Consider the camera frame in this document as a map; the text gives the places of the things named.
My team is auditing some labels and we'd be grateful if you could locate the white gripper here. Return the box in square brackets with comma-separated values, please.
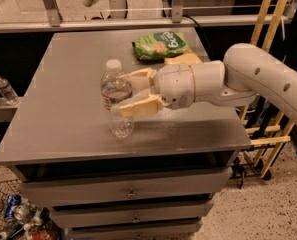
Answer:
[111, 63, 194, 117]

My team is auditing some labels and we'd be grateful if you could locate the clear plastic water bottle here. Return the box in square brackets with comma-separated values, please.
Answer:
[100, 59, 134, 139]

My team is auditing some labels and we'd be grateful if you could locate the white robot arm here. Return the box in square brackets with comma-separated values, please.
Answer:
[112, 43, 297, 125]

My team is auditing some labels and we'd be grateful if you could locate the small background water bottle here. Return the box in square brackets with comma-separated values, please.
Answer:
[0, 76, 19, 105]

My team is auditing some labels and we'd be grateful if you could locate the green snack bag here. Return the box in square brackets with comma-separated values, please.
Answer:
[132, 31, 191, 61]

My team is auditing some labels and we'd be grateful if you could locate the yellow sponge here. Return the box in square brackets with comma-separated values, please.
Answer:
[164, 53, 202, 65]

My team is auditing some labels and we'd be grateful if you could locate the grey drawer cabinet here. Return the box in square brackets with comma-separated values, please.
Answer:
[0, 30, 250, 240]

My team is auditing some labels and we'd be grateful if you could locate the wooden folding rack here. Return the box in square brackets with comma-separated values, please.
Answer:
[237, 0, 297, 180]

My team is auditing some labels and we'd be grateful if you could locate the blue soda can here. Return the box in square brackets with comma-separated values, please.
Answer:
[4, 194, 21, 221]

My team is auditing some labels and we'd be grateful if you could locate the silver soda can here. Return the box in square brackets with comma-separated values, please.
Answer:
[14, 204, 32, 222]

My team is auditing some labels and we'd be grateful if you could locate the metal railing frame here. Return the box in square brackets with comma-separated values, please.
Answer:
[0, 0, 297, 33]

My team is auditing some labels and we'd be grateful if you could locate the black power cable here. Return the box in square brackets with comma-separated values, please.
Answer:
[182, 14, 219, 62]

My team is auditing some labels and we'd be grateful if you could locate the black wire basket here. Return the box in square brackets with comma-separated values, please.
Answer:
[0, 180, 62, 240]

